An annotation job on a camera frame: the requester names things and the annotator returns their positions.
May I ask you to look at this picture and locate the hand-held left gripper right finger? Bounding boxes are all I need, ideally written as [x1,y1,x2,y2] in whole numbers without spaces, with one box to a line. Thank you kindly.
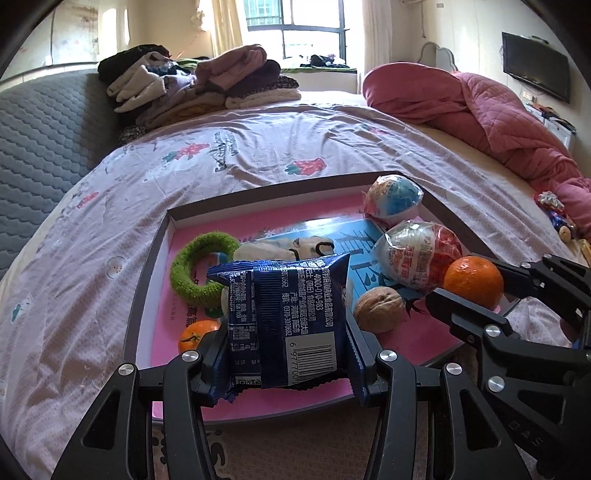
[344,318,532,480]

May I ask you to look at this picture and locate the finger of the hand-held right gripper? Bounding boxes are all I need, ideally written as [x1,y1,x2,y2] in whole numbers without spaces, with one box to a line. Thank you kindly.
[427,288,522,352]
[485,254,591,342]

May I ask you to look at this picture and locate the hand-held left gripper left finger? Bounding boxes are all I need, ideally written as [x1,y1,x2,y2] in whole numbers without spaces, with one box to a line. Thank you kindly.
[51,330,232,480]

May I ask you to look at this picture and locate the orange tangerine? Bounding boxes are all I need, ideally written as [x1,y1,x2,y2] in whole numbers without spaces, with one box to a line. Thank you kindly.
[443,255,505,311]
[178,319,222,356]

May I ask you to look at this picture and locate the brown walnut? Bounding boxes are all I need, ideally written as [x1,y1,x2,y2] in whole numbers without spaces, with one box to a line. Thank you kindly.
[353,286,406,334]

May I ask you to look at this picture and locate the red ball snack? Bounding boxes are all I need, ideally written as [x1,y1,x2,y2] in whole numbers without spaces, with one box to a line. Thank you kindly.
[372,219,464,292]

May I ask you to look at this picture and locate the green fuzzy hair scrunchie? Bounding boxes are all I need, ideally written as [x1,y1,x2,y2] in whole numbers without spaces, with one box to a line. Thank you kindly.
[170,232,241,301]

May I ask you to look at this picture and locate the grey cardboard box tray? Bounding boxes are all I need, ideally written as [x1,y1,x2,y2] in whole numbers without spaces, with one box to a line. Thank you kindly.
[122,172,527,480]

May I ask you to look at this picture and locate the white drawstring pouch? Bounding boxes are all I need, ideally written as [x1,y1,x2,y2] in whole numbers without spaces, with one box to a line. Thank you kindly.
[221,235,338,315]

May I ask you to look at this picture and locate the blue white ball snack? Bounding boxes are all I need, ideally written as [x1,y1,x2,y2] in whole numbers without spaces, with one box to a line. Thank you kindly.
[362,174,424,220]

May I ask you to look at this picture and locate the white drawer cabinet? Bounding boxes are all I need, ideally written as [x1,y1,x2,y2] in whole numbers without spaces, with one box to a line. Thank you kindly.
[526,104,578,148]

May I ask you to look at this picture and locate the cardboard tray with pink book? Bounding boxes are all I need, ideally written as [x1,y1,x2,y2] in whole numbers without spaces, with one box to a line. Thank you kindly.
[150,191,467,423]

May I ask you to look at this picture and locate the pink quilted blanket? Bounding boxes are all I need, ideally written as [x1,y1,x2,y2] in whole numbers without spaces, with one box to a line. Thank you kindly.
[361,63,591,232]

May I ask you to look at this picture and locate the white framed mirror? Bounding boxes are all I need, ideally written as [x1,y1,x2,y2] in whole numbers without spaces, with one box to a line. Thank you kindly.
[418,41,458,72]

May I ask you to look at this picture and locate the grey quilted headboard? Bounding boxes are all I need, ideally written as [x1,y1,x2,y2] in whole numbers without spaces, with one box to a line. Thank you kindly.
[0,71,123,273]

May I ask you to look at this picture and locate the pile of folded clothes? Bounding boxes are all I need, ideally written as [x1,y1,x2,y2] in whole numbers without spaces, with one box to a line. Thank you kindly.
[97,44,303,144]

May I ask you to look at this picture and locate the dark clothes on windowsill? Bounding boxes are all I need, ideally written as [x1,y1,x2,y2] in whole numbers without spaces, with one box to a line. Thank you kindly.
[307,54,352,68]

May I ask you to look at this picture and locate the cream curtain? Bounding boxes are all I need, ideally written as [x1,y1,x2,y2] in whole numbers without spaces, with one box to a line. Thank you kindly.
[210,0,245,51]
[360,0,393,65]

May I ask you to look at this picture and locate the window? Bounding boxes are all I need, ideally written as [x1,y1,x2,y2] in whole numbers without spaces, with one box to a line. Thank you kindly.
[242,0,347,61]

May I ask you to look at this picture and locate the black wall television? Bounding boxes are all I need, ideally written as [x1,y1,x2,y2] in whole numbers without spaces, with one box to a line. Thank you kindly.
[502,31,571,103]

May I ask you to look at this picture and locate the floral wall panels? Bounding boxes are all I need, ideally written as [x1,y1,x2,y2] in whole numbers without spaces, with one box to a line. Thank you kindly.
[9,0,121,75]

